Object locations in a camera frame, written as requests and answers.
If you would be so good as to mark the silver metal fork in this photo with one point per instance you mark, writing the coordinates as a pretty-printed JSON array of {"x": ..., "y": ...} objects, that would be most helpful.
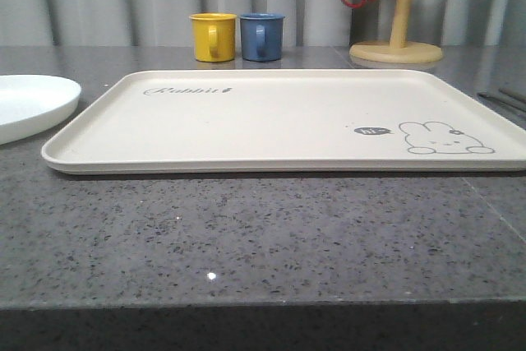
[{"x": 502, "y": 100}]

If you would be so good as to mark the white round plate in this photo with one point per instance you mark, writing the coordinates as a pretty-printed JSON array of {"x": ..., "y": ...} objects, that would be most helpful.
[{"x": 31, "y": 104}]

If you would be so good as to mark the cream rabbit serving tray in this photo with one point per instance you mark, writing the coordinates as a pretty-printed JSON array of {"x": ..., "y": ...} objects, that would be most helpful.
[{"x": 285, "y": 120}]

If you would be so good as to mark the blue enamel mug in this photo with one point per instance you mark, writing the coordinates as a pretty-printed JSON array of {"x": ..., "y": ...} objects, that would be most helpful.
[{"x": 261, "y": 36}]

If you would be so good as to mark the yellow enamel mug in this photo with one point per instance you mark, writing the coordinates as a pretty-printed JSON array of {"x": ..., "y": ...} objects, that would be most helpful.
[{"x": 214, "y": 36}]

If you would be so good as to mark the wooden mug tree stand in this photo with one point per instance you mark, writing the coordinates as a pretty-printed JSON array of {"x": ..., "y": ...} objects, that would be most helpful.
[{"x": 397, "y": 49}]

